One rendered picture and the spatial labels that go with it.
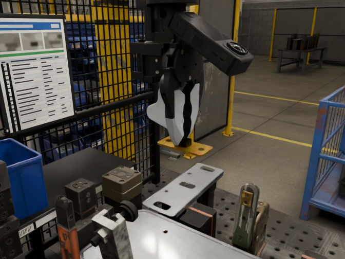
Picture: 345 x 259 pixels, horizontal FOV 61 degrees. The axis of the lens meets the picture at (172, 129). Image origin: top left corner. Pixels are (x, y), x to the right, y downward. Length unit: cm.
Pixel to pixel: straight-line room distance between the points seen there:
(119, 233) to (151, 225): 34
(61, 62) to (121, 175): 39
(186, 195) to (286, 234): 54
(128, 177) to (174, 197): 13
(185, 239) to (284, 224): 67
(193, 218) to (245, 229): 15
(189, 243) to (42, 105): 56
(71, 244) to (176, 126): 23
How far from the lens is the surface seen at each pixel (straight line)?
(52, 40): 93
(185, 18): 40
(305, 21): 1259
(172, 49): 40
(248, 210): 65
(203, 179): 88
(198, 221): 74
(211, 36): 38
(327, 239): 126
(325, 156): 232
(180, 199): 79
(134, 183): 78
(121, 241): 37
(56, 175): 89
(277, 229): 123
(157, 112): 44
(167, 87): 39
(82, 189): 70
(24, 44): 89
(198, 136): 345
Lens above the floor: 143
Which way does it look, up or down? 20 degrees down
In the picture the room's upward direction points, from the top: straight up
